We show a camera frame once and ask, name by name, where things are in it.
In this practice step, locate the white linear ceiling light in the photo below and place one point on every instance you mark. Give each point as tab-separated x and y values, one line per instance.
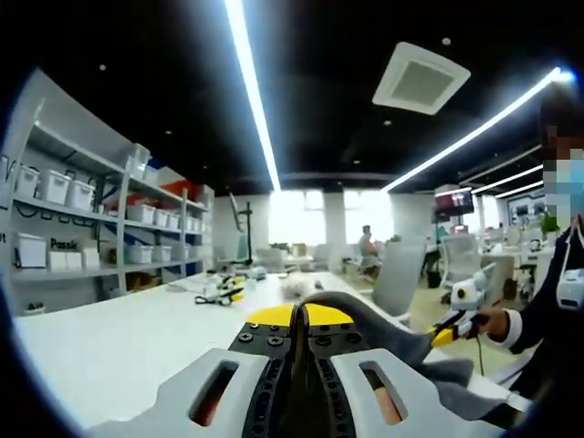
253	91
479	127

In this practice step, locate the white chest-worn device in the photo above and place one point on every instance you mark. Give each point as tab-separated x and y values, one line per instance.
570	289

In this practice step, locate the group of white storage boxes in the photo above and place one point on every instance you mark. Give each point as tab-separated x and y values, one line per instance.
55	187

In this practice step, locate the clear plastic container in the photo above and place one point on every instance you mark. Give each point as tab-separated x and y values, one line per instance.
139	159

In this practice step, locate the person's head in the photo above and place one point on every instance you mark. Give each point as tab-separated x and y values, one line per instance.
561	123

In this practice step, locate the person's right hand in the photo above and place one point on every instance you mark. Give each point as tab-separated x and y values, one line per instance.
495	321

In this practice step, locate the red display screen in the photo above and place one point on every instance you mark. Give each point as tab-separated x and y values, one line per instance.
454	201

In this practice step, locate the grey towel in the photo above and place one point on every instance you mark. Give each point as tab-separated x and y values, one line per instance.
388	328

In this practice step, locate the white mesh office chair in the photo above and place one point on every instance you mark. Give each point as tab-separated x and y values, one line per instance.
461	260

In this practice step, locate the grey metal shelving rack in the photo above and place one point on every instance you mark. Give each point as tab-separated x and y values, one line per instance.
122	237

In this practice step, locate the green potted plant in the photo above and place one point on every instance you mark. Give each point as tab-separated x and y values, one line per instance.
549	226

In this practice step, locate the idle yellow white gripper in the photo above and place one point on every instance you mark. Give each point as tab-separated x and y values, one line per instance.
223	292

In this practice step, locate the white ceiling air vent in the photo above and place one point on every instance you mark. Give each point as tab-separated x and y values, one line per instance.
422	77

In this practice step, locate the cardboard box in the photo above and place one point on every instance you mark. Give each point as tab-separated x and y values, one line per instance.
299	249

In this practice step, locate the white rounded device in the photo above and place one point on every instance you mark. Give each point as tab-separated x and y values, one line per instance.
299	288

